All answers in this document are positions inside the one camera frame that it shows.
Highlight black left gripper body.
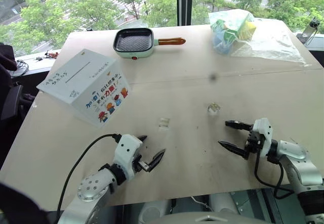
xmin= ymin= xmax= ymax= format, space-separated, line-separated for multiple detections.
xmin=131 ymin=153 xmax=153 ymax=173

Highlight dark maroon cloth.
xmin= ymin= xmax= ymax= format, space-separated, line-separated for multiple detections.
xmin=0 ymin=42 xmax=18 ymax=78

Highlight black chair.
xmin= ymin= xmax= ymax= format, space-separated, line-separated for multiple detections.
xmin=0 ymin=81 xmax=25 ymax=124

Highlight mint green electric frying pan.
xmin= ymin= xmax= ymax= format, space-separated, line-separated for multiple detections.
xmin=112 ymin=27 xmax=187 ymax=61

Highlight small clear plastic piece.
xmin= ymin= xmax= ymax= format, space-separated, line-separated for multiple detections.
xmin=207 ymin=103 xmax=221 ymax=116
xmin=158 ymin=117 xmax=171 ymax=129

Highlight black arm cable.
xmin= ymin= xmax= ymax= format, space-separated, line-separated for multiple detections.
xmin=56 ymin=132 xmax=122 ymax=218
xmin=254 ymin=152 xmax=294 ymax=200

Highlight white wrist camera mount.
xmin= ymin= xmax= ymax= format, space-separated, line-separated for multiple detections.
xmin=253 ymin=117 xmax=274 ymax=158
xmin=113 ymin=134 xmax=143 ymax=182

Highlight tangled black cables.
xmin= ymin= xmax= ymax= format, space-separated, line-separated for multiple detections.
xmin=15 ymin=59 xmax=30 ymax=73

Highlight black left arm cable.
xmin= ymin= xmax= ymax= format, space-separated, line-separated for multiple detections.
xmin=56 ymin=132 xmax=122 ymax=218

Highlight clear plastic bag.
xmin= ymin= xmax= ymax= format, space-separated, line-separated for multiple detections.
xmin=208 ymin=9 xmax=307 ymax=66

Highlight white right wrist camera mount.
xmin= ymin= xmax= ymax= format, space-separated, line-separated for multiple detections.
xmin=253 ymin=117 xmax=274 ymax=158

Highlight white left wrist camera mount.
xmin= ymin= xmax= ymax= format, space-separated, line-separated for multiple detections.
xmin=113 ymin=134 xmax=143 ymax=182

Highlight small red and black parts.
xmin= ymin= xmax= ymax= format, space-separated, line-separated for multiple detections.
xmin=34 ymin=50 xmax=60 ymax=61

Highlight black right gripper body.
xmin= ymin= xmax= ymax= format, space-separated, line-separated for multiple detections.
xmin=244 ymin=128 xmax=266 ymax=155

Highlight white printed slotted box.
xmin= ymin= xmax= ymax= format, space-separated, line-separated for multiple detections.
xmin=36 ymin=49 xmax=131 ymax=128

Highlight black window frame post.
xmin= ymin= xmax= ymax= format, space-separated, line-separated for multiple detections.
xmin=176 ymin=0 xmax=195 ymax=28

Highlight clear water bottle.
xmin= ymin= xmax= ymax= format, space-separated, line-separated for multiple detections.
xmin=304 ymin=16 xmax=321 ymax=47

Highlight dark rounded shape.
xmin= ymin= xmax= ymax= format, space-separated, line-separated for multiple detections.
xmin=0 ymin=181 xmax=35 ymax=224

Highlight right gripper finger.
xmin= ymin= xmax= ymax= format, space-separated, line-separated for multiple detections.
xmin=225 ymin=119 xmax=254 ymax=132
xmin=218 ymin=140 xmax=250 ymax=161

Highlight grey robot torso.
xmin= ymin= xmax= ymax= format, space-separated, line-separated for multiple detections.
xmin=148 ymin=214 xmax=254 ymax=224

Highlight thin white cable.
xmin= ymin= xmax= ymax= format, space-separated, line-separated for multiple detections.
xmin=189 ymin=196 xmax=211 ymax=209

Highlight silver rounded robot leg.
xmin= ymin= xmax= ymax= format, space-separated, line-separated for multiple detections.
xmin=209 ymin=192 xmax=240 ymax=216
xmin=140 ymin=199 xmax=173 ymax=221

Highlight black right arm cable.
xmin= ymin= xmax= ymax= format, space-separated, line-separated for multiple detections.
xmin=254 ymin=152 xmax=294 ymax=200

